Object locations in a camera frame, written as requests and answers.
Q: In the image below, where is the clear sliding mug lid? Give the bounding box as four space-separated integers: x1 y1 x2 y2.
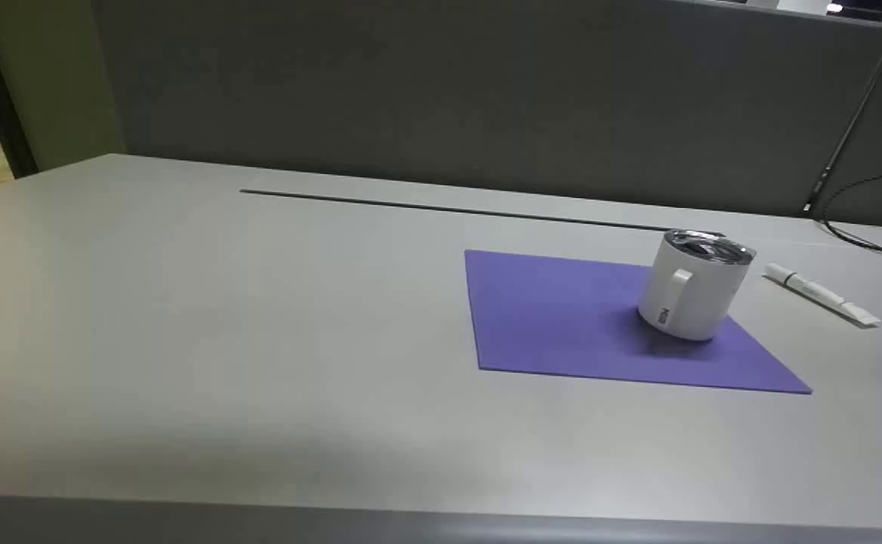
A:
663 226 760 272

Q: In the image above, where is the white travel mug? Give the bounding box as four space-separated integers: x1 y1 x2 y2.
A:
637 226 760 344

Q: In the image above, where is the purple rectangular mat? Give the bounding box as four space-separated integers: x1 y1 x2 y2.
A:
463 248 817 400

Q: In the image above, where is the large grey partition panel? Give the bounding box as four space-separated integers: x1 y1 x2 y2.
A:
92 0 882 218

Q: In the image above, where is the white marker pen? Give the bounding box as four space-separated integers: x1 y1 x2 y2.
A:
762 261 882 331

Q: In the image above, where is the thin black cable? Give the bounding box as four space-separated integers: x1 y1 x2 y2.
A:
802 57 882 265

